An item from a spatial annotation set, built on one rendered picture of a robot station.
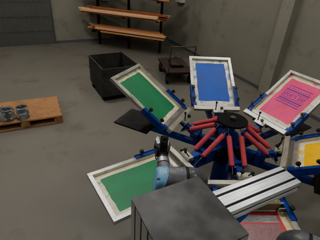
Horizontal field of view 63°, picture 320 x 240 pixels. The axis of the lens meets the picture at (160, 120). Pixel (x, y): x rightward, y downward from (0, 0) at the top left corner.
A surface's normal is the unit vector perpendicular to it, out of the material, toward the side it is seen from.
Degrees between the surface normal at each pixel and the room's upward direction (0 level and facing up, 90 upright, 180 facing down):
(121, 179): 0
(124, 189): 0
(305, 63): 90
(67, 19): 90
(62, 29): 90
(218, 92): 32
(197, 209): 0
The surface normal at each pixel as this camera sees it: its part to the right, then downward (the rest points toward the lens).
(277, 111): -0.40, -0.60
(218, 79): 0.07, -0.45
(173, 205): 0.06, -0.86
